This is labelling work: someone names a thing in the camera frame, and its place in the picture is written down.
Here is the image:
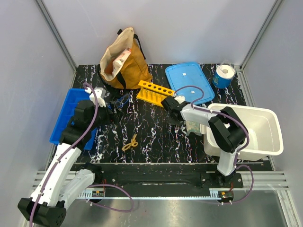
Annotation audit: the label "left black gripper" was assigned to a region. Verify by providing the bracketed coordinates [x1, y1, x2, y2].
[88, 101, 124, 130]

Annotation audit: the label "blue safety glasses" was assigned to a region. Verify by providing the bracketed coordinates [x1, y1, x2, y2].
[111, 94, 131, 109]

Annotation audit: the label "yellow test tube rack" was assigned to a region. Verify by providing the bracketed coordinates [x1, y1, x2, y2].
[136, 80, 175, 107]

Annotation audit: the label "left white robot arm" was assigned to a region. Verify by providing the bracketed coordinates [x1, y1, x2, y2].
[18, 100, 118, 227]

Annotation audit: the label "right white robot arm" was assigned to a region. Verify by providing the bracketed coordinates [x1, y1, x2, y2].
[161, 96, 250, 187]

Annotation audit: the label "crumpled plastic packet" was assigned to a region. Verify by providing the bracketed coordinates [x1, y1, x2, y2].
[186, 121, 202, 136]

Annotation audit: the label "light blue tray lid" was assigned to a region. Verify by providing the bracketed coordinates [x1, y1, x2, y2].
[165, 62, 214, 105]

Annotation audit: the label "yellow rubber band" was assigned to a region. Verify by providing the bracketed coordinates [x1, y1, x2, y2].
[122, 134, 138, 151]

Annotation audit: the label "blue compartment bin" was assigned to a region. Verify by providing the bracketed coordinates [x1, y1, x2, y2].
[50, 88, 97, 150]

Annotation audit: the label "brown paper tote bag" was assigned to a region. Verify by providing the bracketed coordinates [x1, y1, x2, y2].
[100, 27, 152, 89]

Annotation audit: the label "white package in bag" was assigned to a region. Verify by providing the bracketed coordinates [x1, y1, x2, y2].
[112, 48, 131, 73]

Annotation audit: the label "toilet paper roll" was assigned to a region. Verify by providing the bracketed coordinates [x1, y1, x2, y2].
[213, 64, 236, 89]

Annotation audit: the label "white plastic tub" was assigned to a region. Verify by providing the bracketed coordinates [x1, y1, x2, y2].
[208, 103, 284, 162]

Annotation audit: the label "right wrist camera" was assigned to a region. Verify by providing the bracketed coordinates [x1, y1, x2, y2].
[174, 94, 185, 104]

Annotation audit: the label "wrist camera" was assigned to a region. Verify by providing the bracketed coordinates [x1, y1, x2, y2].
[85, 87, 106, 107]
[174, 94, 185, 104]

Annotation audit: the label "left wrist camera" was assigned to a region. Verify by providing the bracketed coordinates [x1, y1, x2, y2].
[85, 87, 106, 107]

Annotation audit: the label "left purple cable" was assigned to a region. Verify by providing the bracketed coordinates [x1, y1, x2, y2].
[28, 82, 134, 227]

